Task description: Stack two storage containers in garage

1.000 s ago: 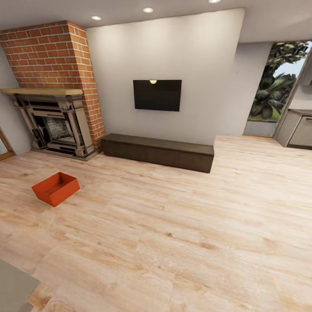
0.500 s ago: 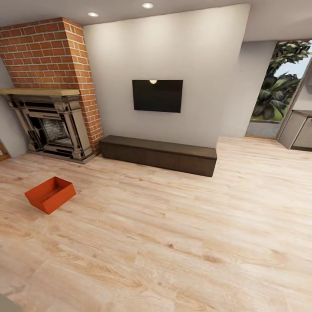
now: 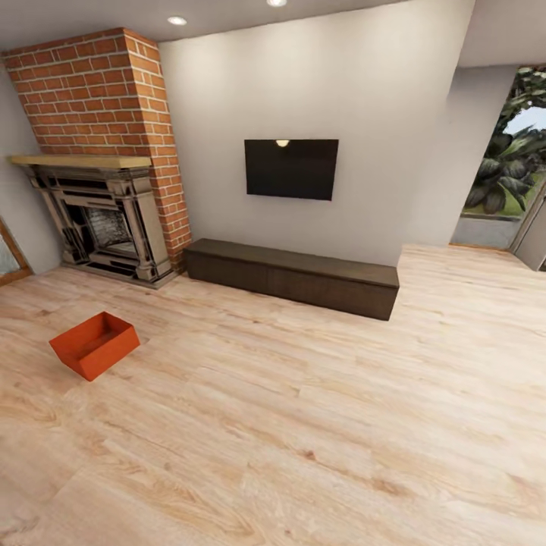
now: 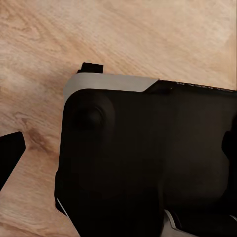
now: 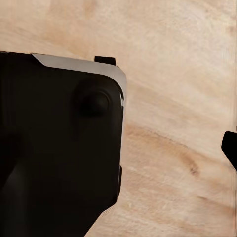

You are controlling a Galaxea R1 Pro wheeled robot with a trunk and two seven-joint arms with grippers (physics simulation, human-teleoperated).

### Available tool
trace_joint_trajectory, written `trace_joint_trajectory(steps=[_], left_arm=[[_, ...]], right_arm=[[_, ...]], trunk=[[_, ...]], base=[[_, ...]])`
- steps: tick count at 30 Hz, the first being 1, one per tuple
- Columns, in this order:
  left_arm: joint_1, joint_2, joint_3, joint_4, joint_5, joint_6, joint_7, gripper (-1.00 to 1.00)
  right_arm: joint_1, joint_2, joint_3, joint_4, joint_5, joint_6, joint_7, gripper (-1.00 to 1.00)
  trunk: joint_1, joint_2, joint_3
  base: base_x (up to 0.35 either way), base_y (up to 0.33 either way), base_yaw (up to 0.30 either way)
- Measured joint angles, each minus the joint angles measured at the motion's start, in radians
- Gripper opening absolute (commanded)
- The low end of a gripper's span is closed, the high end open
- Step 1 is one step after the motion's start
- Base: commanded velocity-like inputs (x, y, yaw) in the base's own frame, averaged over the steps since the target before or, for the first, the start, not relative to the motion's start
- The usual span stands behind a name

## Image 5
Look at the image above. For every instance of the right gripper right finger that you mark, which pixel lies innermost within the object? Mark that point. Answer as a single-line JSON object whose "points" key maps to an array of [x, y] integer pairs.
{"points": [[229, 147]]}

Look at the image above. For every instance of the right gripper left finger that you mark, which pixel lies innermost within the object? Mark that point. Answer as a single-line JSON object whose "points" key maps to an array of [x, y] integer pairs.
{"points": [[12, 147]]}

